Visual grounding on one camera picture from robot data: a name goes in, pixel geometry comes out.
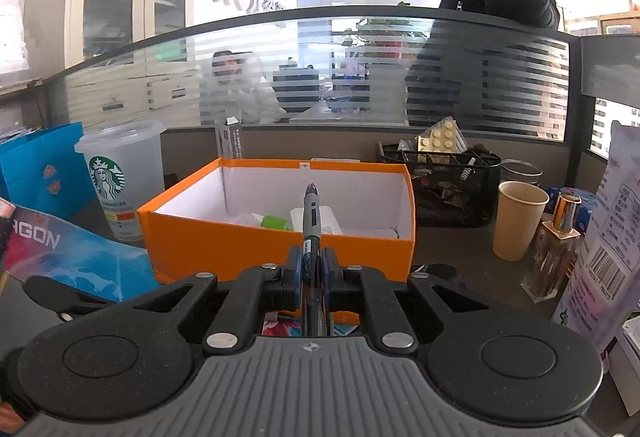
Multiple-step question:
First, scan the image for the blue tissue pack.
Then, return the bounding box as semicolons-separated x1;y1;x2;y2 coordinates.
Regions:
545;186;597;234

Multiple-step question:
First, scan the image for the blue printed flat box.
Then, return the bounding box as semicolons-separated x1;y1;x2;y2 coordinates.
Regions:
0;197;161;304

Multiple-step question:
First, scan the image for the clear glass jar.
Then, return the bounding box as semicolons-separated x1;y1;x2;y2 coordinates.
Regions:
500;159;543;188

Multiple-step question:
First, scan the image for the small grey carton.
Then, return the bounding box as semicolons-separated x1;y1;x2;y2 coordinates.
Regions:
215;117;243;160

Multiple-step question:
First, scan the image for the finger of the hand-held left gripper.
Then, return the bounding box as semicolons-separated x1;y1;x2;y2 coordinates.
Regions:
22;276;117;322

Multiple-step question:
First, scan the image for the blue paper bag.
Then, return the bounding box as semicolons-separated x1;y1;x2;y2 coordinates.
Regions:
0;122;98;223

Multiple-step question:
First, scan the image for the striped glass desk partition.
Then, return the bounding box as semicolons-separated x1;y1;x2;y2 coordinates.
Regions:
40;7;583;142

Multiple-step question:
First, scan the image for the orange cardboard box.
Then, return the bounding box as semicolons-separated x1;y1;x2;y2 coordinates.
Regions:
137;158;417;285

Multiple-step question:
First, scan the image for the gold perfume bottle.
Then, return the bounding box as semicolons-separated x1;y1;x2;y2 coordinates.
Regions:
521;193;583;304

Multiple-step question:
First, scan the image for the white printed pouch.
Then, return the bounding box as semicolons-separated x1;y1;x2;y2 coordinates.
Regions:
552;119;640;358

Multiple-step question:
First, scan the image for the wooden window frame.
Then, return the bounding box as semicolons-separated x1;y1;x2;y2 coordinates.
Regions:
597;9;640;36

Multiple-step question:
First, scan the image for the clear plastic cup green logo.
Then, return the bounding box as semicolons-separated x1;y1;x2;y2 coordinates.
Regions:
74;118;167;243

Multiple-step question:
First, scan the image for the pill blister pack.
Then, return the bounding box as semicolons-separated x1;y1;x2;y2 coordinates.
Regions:
416;117;468;152

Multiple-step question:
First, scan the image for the white plastic box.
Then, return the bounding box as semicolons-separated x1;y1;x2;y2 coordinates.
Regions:
607;317;640;418

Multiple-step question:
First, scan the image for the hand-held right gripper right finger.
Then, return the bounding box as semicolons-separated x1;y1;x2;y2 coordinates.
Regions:
320;247;502;352

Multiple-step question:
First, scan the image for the brown paper cup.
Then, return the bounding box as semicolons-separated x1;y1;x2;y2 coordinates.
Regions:
492;181;550;262

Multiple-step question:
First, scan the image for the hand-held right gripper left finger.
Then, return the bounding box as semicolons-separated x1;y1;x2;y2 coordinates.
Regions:
117;244;307;354

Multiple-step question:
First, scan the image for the grey ballpoint pen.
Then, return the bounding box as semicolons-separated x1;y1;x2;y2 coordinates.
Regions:
302;183;326;338

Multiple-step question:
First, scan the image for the grey partition panel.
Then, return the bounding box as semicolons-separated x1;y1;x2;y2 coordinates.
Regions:
580;33;640;100

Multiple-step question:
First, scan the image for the green capped small bottle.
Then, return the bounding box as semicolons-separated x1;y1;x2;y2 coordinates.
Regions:
252;213;293;232

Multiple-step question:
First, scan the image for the black mesh desk organizer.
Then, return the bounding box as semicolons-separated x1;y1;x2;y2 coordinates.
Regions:
376;143;502;229

